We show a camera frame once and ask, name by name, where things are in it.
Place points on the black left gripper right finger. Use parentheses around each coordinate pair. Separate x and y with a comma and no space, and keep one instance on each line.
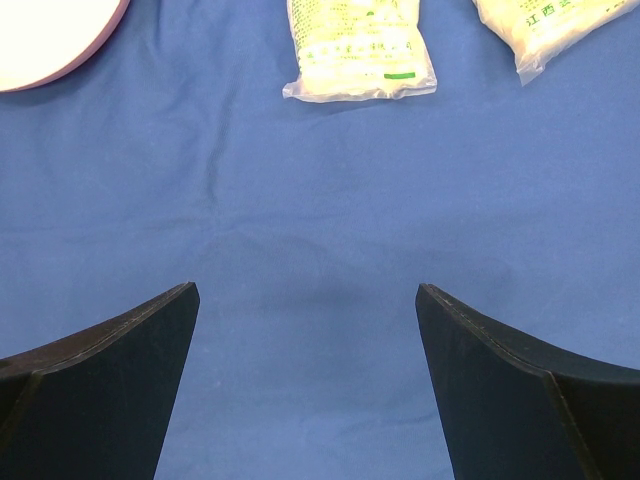
(515,407)

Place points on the blue surgical drape cloth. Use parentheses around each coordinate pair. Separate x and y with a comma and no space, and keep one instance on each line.
(172,156)

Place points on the green gauze packet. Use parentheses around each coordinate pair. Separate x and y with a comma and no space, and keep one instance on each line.
(539,30)
(358,50)

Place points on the pink plastic plate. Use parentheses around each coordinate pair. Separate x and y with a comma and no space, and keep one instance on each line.
(42,41)

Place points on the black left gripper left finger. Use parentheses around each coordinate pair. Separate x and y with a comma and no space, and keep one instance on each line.
(97,404)

